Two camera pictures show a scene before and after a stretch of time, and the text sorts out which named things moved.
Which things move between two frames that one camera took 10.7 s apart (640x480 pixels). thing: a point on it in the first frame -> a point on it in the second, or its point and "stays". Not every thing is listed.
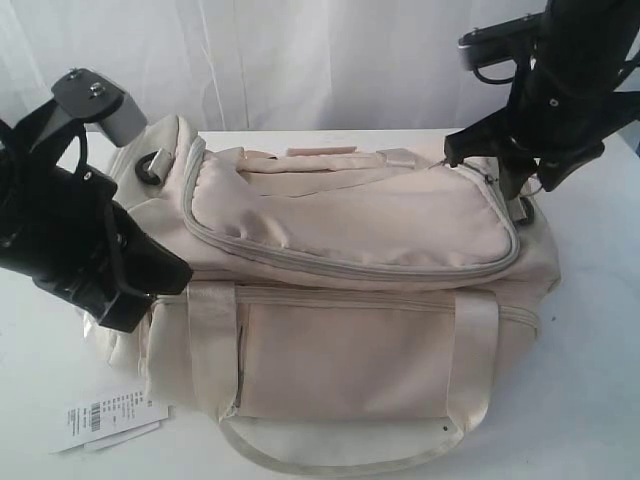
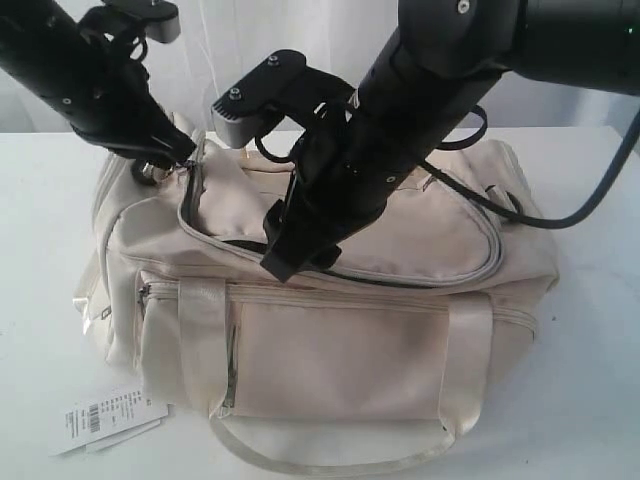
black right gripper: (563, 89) -> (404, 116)
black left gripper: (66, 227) -> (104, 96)
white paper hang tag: (95, 424) stays
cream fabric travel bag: (328, 310) stays
